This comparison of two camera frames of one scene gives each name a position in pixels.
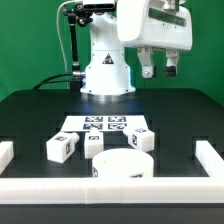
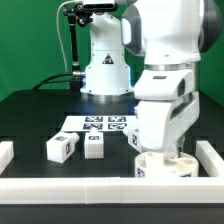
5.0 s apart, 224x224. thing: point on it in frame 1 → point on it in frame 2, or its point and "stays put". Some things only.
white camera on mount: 106,5 stays put
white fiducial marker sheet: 107,123 stays put
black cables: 47,80 stays put
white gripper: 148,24 → 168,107
